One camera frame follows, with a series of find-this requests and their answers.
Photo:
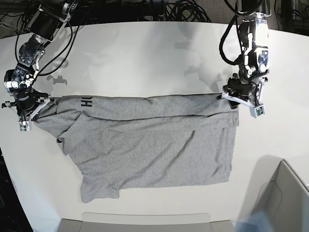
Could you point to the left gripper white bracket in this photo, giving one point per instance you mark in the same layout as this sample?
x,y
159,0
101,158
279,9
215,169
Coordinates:
x,y
237,92

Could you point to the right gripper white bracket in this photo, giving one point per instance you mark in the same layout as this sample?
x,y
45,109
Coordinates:
x,y
28,107

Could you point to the grey T-shirt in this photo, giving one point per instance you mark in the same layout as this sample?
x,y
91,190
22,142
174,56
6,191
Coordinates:
x,y
156,142

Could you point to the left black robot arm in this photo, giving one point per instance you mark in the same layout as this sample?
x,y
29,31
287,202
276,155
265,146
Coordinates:
x,y
250,20

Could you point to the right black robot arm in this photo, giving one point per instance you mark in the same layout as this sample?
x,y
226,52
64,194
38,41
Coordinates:
x,y
49,18

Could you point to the grey bin right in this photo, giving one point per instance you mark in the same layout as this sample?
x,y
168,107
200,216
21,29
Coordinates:
x,y
285,200

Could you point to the blue object bottom right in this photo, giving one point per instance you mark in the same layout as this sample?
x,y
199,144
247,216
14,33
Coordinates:
x,y
257,222

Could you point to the grey tray bottom edge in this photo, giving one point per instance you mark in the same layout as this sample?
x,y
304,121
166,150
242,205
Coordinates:
x,y
95,222

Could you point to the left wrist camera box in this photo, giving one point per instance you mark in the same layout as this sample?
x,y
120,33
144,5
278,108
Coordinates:
x,y
257,111

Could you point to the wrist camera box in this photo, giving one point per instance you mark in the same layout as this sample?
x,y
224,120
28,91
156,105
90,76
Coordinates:
x,y
257,111
24,126

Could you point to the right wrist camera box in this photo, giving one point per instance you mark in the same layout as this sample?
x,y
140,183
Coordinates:
x,y
24,126

